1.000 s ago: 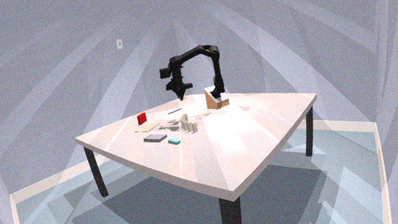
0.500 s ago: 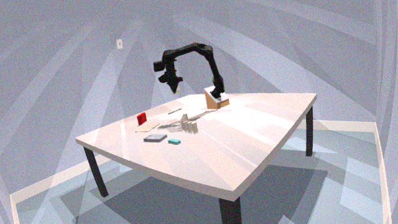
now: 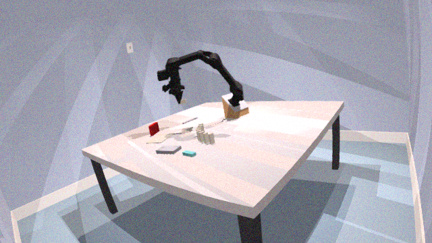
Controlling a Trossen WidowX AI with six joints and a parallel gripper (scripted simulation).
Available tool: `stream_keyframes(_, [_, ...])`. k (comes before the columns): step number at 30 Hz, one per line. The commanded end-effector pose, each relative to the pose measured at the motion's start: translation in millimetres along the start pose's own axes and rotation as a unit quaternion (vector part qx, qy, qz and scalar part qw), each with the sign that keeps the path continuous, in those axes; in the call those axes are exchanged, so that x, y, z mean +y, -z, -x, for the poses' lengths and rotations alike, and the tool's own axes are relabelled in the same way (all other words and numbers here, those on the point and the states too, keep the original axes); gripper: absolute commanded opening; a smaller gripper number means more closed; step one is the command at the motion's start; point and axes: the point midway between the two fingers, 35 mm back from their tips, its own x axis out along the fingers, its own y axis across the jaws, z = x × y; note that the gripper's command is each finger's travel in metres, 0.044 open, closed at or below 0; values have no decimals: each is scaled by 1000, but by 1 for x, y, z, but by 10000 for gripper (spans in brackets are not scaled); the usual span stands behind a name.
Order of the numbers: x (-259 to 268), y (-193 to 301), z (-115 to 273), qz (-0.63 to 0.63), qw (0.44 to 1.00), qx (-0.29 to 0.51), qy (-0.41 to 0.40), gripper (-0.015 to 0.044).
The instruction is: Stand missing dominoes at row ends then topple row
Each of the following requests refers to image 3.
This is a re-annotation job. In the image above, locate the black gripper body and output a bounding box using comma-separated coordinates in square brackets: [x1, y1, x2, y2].
[168, 77, 185, 95]

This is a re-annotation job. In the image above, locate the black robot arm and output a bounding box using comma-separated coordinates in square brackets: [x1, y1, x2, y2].
[157, 50, 244, 107]

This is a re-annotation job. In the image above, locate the red domino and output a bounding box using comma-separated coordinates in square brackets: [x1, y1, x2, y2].
[148, 122, 159, 136]

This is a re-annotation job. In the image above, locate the teal flat block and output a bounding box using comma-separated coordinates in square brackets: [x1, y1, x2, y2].
[182, 150, 196, 157]

